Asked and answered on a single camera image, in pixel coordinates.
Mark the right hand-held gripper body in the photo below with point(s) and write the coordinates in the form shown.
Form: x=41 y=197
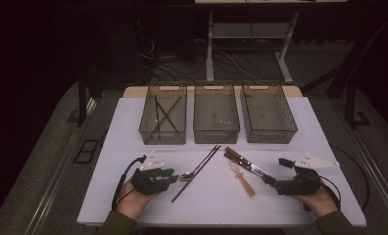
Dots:
x=304 y=186

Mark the white-legged desk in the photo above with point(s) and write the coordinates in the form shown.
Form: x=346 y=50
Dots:
x=210 y=49

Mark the brown chopstick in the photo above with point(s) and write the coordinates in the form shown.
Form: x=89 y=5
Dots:
x=174 y=105
x=188 y=184

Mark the black metal stand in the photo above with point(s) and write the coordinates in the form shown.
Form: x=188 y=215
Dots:
x=81 y=101
x=351 y=104

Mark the person's left hand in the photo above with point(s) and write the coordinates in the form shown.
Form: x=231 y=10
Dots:
x=133 y=204

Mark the metal floor rail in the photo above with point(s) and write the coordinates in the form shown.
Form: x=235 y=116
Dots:
x=56 y=176
x=375 y=169

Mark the person's right hand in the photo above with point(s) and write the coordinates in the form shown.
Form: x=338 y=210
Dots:
x=321 y=204

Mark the small light wooden spoon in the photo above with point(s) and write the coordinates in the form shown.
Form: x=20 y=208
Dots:
x=246 y=186

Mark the metal spoon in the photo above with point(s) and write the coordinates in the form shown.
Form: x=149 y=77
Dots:
x=186 y=176

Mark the clear grey plastic bin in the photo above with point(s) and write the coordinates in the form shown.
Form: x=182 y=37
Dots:
x=174 y=130
x=267 y=114
x=216 y=114

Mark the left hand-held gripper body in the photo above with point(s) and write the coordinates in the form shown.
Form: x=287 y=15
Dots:
x=148 y=182

